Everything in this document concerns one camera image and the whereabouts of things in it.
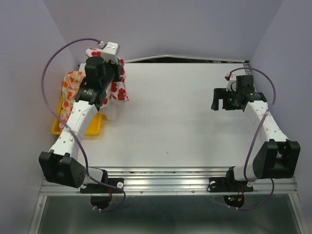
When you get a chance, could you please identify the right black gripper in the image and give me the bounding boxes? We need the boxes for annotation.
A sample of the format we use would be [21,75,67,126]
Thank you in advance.
[211,87,241,110]

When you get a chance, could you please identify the white red poppy skirt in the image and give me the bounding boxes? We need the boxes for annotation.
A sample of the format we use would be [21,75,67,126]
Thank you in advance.
[85,47,130,121]

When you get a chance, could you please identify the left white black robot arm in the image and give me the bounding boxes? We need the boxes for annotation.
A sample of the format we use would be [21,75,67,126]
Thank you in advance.
[39,57,121,188]

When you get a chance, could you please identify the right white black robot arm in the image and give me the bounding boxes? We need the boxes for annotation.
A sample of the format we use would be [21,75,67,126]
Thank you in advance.
[211,75,300,190]

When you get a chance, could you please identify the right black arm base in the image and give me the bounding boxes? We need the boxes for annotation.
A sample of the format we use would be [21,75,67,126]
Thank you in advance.
[207,177,254,193]

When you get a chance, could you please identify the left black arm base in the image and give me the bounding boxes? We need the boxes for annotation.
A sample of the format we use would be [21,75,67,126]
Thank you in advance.
[80,177,124,194]

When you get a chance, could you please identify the orange floral skirt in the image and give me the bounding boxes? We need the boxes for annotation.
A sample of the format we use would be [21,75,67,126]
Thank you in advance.
[59,71,85,123]

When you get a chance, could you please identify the yellow plastic tray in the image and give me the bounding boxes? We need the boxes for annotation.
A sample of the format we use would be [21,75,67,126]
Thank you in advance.
[51,113,103,137]

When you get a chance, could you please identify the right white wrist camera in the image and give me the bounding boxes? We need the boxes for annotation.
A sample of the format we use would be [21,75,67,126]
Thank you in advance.
[225,74,237,92]

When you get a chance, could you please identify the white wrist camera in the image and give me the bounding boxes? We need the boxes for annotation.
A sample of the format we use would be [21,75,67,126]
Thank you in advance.
[225,74,237,92]
[99,41,119,64]

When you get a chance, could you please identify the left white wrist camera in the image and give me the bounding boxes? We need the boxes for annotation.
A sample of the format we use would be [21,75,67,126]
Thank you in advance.
[99,41,119,64]

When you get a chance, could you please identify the aluminium frame rail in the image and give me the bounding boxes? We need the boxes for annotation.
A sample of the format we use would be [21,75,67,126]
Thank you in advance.
[39,167,297,196]

